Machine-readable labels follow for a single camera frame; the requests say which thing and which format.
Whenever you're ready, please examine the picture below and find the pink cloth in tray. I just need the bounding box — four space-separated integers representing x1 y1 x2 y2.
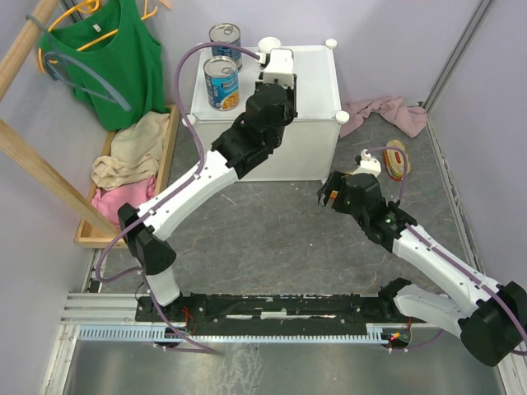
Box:
91 176 156 226

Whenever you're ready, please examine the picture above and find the aluminium frame post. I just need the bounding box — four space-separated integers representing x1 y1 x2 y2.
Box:
422 0 495 114

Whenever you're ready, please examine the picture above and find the orange can white lid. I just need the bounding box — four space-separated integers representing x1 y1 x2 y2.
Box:
258 36 282 54

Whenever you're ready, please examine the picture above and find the green tank top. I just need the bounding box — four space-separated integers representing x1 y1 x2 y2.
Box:
37 0 164 132

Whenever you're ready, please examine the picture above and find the grey blue clothes hanger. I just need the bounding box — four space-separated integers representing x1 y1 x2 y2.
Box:
24 14 133 112

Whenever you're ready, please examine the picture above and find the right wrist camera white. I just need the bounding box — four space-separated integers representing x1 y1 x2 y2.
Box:
353 149 381 178

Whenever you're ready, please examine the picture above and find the wooden rack pole upper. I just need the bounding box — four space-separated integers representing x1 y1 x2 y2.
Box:
1 0 58 100

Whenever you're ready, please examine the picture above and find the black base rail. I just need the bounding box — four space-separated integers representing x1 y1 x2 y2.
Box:
135 294 410 336

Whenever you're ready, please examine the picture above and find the white cube cabinet counter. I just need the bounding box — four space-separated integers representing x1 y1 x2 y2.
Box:
190 45 349 181

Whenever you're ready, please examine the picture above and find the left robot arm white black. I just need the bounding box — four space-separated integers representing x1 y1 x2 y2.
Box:
118 72 297 321

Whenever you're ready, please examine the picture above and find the white cable duct comb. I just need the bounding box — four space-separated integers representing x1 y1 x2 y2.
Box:
78 325 388 345

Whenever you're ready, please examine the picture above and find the wooden rack pole lower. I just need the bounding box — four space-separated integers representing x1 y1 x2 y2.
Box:
1 120 118 236

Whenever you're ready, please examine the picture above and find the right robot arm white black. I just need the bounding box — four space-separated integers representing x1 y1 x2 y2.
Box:
317 171 526 367

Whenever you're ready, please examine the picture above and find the beige cloth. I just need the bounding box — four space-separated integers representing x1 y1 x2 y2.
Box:
91 111 170 190

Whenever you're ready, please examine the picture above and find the orange clothes hanger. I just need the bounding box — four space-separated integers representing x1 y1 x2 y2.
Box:
38 1 161 74

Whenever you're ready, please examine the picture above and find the wooden tray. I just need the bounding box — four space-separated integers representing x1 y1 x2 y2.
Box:
74 104 180 249

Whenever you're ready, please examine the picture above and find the blue can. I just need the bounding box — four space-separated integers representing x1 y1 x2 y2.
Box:
209 23 242 70
203 56 240 111

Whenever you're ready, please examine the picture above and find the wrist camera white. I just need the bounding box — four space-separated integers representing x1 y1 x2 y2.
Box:
353 149 381 178
256 49 296 89

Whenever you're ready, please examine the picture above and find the aluminium floor rail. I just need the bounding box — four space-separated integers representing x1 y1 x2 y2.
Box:
63 290 435 333

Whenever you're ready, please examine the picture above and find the wooden rack pole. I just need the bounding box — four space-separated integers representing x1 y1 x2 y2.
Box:
1 120 118 236
1 0 58 100

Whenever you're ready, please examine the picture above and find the mauve cloth on floor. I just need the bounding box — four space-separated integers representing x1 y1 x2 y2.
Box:
339 96 428 138

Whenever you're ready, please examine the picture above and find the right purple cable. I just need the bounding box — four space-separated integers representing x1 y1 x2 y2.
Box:
368 146 527 357

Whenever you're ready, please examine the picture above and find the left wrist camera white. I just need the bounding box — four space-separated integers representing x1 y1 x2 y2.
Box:
256 49 296 89

